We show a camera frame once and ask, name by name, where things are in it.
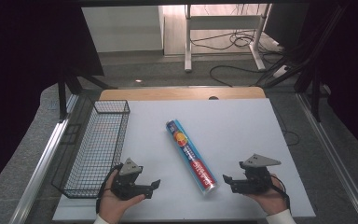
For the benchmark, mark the white power strip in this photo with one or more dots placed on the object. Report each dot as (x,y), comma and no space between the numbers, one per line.
(281,71)

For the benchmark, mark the wooden table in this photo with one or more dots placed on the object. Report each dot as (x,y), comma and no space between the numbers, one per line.
(183,93)

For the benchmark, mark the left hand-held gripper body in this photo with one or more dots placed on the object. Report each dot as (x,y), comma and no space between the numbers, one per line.
(127,186)

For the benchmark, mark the dark curtain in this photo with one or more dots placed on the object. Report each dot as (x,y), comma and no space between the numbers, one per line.
(354,68)
(18,77)

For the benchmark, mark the white cabinet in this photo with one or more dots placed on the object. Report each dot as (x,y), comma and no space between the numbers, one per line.
(121,28)

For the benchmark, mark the person's left hand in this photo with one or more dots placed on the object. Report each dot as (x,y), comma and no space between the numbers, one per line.
(113,205)

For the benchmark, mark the white desk frame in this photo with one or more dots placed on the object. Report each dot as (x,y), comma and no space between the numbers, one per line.
(188,37)

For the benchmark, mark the blue and red chip can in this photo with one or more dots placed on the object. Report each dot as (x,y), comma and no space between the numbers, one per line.
(191,157)

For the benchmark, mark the aluminium rail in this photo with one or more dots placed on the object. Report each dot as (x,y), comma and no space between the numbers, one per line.
(43,161)
(335,155)

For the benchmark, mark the person's right hand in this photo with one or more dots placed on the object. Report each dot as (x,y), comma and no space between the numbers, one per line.
(272,200)

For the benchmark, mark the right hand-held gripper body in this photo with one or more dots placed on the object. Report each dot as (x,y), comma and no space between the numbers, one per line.
(256,180)

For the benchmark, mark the white table board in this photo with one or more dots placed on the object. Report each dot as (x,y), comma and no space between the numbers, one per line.
(230,130)

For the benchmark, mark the black metal stand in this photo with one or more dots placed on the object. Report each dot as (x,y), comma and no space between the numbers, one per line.
(315,93)
(62,93)

